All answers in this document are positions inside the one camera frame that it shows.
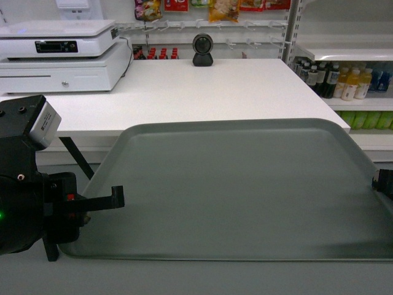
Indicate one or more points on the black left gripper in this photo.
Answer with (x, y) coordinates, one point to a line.
(62, 222)

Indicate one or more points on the white cash drawer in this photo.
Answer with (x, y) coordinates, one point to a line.
(47, 75)

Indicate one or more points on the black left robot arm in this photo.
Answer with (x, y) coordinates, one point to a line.
(34, 205)

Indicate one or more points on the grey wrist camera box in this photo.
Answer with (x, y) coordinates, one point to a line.
(44, 127)

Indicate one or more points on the white checkout scale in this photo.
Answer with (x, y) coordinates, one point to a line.
(58, 38)

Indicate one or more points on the black barcode scanner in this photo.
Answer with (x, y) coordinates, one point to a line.
(202, 46)

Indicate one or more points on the grey plastic tray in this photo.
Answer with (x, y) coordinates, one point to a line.
(253, 190)

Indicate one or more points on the yellow snack bag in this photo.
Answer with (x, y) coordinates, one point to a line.
(223, 10)

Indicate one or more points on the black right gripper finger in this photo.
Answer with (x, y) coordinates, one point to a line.
(382, 182)

